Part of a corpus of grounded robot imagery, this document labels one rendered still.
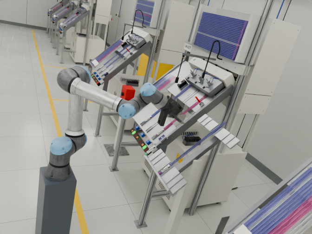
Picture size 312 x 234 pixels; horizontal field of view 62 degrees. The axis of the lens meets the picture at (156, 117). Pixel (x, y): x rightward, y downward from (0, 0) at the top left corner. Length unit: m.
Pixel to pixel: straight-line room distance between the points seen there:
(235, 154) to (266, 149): 1.28
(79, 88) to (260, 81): 1.37
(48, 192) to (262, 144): 2.75
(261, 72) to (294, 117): 1.38
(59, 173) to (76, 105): 0.41
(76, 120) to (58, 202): 0.51
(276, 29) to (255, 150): 2.03
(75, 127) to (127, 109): 0.48
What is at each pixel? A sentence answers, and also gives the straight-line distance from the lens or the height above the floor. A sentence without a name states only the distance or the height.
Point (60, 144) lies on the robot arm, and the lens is 1.58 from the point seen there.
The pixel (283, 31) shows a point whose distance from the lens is 2.15.
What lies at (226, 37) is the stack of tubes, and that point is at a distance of 2.03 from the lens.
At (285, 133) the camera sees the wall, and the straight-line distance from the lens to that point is 3.46.
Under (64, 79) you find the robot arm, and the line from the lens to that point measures 1.42.
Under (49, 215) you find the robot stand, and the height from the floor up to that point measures 0.31.
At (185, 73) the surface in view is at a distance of 2.33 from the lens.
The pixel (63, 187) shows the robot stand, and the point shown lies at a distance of 1.68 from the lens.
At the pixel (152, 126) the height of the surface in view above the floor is 0.76.
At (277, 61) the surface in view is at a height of 1.44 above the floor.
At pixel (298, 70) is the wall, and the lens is 3.43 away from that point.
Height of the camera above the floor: 1.59
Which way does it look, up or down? 22 degrees down
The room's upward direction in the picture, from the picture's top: 14 degrees clockwise
